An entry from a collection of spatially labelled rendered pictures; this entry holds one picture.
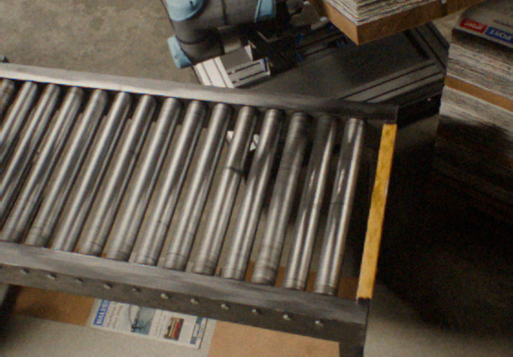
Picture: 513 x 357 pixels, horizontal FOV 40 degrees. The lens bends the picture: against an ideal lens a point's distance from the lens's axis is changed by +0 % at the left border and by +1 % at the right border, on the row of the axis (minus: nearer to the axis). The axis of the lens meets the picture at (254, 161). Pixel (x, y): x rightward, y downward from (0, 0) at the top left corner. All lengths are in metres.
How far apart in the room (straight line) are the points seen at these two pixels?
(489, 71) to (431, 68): 0.67
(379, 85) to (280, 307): 1.22
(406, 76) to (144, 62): 1.10
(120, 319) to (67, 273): 0.83
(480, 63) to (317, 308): 0.79
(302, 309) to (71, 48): 2.00
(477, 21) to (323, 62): 0.85
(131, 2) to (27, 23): 0.47
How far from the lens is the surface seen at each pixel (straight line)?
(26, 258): 1.63
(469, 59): 1.89
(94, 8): 3.29
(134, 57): 3.02
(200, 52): 1.55
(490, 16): 1.87
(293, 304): 1.44
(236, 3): 1.47
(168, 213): 1.58
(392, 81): 2.49
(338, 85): 2.51
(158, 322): 2.35
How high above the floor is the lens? 2.12
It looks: 55 degrees down
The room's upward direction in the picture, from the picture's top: 11 degrees counter-clockwise
